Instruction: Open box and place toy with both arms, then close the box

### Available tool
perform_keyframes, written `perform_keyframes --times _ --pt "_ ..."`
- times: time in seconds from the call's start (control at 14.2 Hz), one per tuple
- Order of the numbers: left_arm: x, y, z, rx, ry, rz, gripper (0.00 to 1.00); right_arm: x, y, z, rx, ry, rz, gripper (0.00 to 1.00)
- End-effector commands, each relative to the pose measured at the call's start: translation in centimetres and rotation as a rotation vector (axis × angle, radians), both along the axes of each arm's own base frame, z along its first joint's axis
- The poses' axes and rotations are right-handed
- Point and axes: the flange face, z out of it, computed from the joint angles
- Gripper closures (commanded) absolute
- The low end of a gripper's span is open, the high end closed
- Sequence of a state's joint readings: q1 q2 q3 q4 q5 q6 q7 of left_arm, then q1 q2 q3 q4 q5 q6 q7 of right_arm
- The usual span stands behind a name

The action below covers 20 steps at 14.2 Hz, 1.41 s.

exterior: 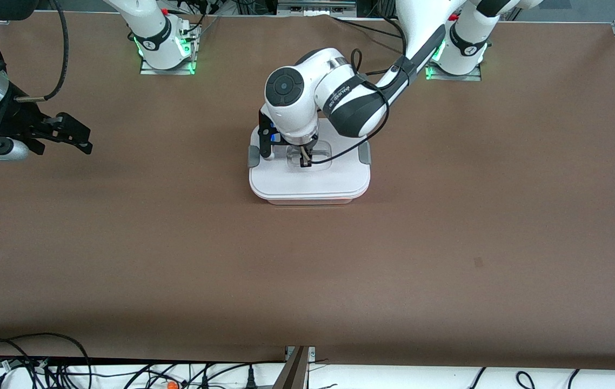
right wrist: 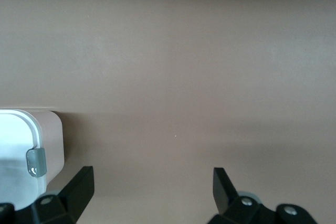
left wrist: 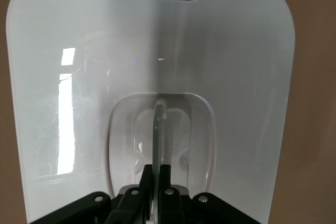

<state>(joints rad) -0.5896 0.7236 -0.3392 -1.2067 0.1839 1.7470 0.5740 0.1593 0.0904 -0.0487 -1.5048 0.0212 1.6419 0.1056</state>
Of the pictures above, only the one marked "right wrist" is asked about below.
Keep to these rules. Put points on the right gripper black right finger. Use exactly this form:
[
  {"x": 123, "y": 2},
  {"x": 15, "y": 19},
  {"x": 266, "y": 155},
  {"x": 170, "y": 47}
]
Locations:
[{"x": 225, "y": 195}]

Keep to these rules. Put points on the white plastic box lid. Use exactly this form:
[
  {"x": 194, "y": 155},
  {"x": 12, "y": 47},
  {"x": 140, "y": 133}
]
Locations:
[{"x": 15, "y": 134}]

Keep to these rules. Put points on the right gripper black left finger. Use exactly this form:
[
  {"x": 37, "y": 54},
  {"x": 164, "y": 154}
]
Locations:
[{"x": 78, "y": 192}]

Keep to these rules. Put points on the pink translucent plastic box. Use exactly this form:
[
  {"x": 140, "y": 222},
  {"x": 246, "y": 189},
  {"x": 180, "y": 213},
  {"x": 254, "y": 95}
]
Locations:
[{"x": 53, "y": 142}]

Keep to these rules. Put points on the grey lid latch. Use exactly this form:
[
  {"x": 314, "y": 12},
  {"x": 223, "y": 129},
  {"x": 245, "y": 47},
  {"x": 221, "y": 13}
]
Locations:
[{"x": 36, "y": 162}]

